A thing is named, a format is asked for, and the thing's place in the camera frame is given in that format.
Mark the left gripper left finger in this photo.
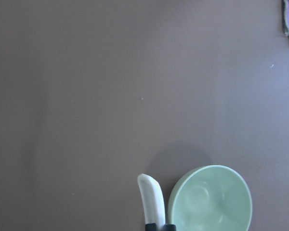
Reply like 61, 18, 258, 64
145, 223, 157, 231

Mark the white ceramic spoon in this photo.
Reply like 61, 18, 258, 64
137, 174, 166, 231

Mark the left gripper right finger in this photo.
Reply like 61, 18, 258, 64
162, 224, 176, 231

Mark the green ceramic bowl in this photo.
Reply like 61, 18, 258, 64
168, 165, 253, 231

